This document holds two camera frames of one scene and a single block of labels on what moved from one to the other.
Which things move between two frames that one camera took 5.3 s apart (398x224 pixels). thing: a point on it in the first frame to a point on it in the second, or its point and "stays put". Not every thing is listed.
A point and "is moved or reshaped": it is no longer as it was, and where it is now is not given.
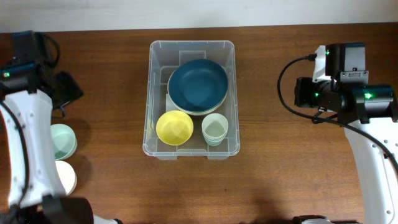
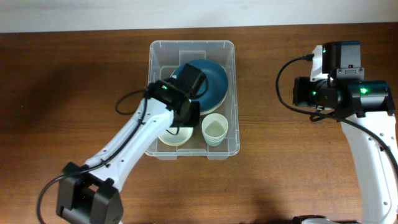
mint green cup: (214, 141) stays put
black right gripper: (302, 88) stays put
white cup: (214, 126) stays put
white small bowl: (68, 177) is moved or reshaped
